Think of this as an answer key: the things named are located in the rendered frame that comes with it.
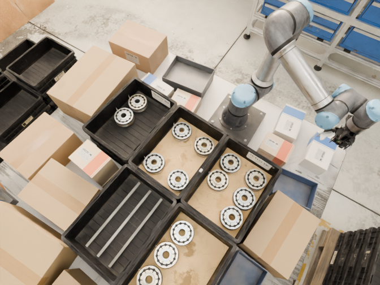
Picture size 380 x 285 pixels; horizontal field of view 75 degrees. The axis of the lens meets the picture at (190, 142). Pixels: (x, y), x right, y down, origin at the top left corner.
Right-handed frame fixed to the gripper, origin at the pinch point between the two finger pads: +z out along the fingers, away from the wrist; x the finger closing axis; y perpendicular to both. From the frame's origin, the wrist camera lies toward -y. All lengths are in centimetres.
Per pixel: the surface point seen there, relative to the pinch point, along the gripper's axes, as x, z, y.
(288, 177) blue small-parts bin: -7.6, 17.8, 20.5
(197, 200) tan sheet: -42, 5, 60
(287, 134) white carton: -19.4, 9.3, 1.6
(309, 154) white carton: -4.8, 9.3, 6.2
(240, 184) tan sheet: -28, 5, 42
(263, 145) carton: -27.4, 10.7, 14.2
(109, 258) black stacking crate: -61, 5, 101
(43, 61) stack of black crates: -203, 39, 27
